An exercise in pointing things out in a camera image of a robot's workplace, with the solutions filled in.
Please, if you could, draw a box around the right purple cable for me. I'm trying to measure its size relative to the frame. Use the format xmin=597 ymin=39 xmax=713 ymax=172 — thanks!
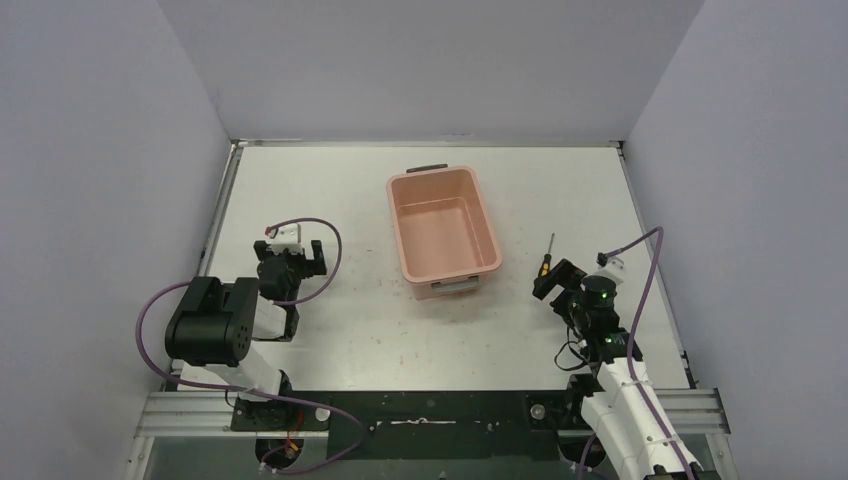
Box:
xmin=574 ymin=226 xmax=697 ymax=480

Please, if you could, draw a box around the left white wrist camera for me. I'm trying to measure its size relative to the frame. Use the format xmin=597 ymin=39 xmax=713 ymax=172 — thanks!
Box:
xmin=265 ymin=223 xmax=303 ymax=255

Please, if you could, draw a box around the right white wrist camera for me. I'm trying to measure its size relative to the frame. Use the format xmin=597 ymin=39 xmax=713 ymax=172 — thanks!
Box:
xmin=594 ymin=256 xmax=627 ymax=285

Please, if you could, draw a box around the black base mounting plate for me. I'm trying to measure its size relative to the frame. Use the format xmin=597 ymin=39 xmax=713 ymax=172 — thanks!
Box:
xmin=230 ymin=390 xmax=591 ymax=461

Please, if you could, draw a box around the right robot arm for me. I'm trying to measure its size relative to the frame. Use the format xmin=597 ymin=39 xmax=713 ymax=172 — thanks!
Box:
xmin=533 ymin=258 xmax=719 ymax=479

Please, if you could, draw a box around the pink plastic bin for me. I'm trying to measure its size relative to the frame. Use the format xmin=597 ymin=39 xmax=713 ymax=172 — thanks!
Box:
xmin=386 ymin=164 xmax=503 ymax=301

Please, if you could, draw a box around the black yellow screwdriver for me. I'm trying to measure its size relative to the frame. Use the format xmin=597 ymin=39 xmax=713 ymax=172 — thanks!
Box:
xmin=537 ymin=233 xmax=555 ymax=277

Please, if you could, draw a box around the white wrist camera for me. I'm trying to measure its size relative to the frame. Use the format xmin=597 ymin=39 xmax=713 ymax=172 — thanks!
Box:
xmin=594 ymin=256 xmax=627 ymax=285
xmin=265 ymin=223 xmax=303 ymax=255

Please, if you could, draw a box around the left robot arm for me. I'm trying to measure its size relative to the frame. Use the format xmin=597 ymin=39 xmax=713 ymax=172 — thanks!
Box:
xmin=164 ymin=240 xmax=327 ymax=431

